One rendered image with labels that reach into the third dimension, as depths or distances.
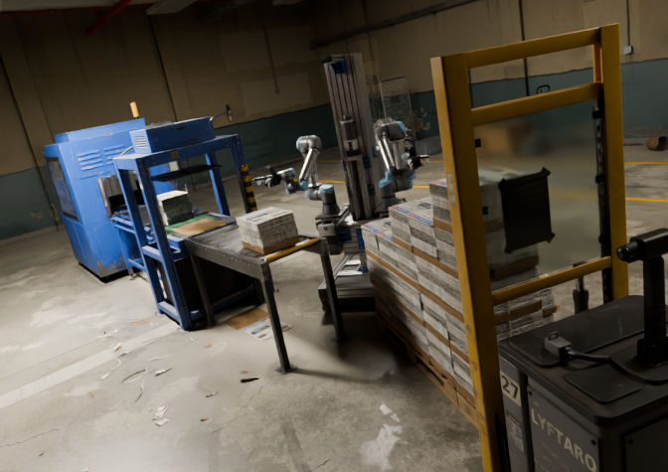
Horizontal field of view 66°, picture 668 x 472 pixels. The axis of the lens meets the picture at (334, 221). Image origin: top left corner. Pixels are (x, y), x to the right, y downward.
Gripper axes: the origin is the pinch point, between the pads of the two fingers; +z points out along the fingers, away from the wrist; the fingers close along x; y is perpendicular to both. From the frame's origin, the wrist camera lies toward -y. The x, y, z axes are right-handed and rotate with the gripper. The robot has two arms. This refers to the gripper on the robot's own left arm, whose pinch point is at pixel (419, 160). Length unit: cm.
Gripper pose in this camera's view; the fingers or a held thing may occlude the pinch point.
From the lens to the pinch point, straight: 351.1
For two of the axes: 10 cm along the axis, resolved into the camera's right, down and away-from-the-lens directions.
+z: 1.4, 2.3, -9.6
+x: -9.4, 3.4, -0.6
